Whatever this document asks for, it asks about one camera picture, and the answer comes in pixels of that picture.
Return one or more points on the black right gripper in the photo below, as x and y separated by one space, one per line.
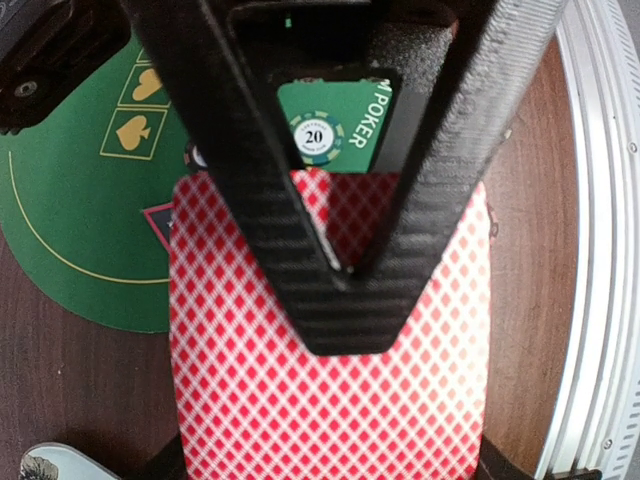
203 52

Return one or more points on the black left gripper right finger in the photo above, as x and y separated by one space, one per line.
493 465

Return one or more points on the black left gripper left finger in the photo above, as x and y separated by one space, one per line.
168 464

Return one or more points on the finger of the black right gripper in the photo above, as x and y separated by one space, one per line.
479 89

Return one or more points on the red black chip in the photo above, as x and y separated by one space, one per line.
193 158

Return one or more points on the red-backed playing card deck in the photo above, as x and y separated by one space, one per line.
254 403

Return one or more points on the green chip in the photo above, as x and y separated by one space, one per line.
318 136

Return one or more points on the black red triangular dealer marker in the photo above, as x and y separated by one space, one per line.
159 219

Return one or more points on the light blue flower plate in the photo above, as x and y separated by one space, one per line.
53 460

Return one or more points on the round green poker mat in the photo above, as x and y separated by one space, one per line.
74 187

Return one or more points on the metal front rail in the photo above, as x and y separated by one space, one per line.
595 424

